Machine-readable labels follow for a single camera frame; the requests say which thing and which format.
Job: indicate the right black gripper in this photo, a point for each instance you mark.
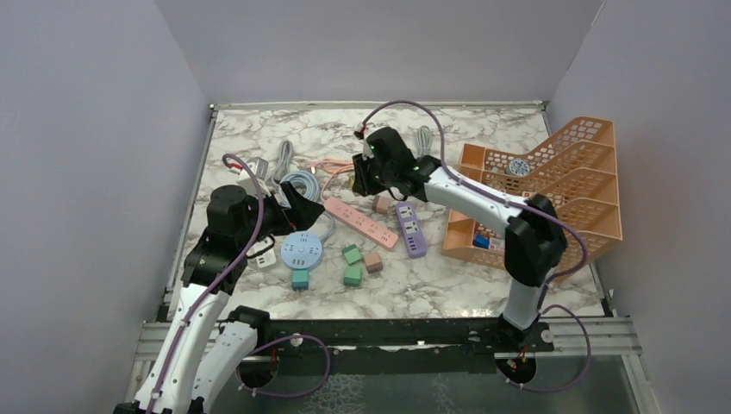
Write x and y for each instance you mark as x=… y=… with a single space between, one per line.
x=362 y=185

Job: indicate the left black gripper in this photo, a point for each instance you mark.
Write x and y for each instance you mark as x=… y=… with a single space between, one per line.
x=300 y=215

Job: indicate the brown pink plug adapter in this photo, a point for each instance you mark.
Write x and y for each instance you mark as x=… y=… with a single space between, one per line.
x=381 y=204

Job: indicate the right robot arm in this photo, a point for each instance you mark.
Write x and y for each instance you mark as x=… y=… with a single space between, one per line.
x=534 y=242

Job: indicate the green plug adapter upper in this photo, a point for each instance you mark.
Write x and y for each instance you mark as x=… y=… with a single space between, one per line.
x=351 y=254

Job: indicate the green plug adapter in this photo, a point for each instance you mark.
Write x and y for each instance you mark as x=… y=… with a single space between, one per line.
x=353 y=276
x=351 y=254

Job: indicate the teal plug adapter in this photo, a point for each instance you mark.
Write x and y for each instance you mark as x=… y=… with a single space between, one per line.
x=300 y=280

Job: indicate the green plug adapter lower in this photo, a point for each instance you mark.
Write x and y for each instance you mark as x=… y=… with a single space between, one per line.
x=353 y=276

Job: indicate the round blue power strip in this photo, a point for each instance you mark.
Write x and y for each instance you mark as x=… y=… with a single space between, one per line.
x=302 y=250

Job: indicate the white power strip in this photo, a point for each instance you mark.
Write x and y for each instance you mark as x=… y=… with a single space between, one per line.
x=262 y=253

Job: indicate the pink power strip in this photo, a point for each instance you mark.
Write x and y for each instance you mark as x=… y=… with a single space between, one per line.
x=361 y=223

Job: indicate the purple power strip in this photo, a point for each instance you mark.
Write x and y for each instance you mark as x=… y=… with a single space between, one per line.
x=413 y=236

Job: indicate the blue small box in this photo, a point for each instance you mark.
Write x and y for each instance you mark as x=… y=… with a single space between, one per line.
x=480 y=241

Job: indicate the round blue patterned disc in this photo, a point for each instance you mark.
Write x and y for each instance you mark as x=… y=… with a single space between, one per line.
x=518 y=168

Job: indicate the orange plastic file rack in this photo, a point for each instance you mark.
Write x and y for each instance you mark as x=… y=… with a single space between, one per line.
x=575 y=168

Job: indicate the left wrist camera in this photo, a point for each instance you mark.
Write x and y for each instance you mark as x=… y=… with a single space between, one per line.
x=259 y=167

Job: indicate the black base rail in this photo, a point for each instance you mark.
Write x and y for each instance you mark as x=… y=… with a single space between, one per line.
x=295 y=358

